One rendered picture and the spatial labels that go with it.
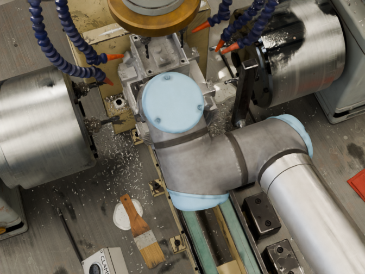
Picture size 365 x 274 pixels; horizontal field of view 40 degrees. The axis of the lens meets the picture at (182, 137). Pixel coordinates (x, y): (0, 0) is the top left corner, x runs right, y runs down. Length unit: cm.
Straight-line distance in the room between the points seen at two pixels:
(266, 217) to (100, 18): 64
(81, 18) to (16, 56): 40
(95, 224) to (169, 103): 65
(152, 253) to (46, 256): 27
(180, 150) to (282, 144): 16
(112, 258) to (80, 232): 33
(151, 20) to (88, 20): 37
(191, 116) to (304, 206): 21
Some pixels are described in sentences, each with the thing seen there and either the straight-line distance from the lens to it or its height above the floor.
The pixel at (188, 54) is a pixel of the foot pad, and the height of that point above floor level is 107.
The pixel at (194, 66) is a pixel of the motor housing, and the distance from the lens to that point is 121.
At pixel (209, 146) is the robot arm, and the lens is 79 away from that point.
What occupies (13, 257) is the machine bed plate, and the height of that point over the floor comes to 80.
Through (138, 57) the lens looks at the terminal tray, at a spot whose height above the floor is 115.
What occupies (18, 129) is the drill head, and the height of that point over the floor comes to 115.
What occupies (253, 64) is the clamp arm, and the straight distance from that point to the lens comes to 100.
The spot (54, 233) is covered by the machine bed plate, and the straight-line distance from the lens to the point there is 136.
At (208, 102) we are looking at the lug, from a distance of 113.
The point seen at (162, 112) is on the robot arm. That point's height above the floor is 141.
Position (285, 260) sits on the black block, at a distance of 126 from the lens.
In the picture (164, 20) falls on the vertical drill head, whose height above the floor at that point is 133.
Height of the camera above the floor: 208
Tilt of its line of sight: 65 degrees down
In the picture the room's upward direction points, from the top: 1 degrees counter-clockwise
